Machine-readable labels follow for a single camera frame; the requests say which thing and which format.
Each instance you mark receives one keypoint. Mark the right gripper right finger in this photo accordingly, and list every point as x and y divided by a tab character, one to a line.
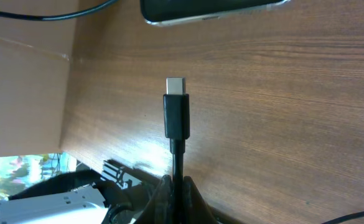
195	209

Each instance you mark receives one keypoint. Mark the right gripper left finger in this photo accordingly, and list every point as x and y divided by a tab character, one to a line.
158	210

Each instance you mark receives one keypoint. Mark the black smartphone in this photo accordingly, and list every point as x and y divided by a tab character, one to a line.
164	13

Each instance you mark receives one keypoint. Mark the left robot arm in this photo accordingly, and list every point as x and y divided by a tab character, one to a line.
77	197

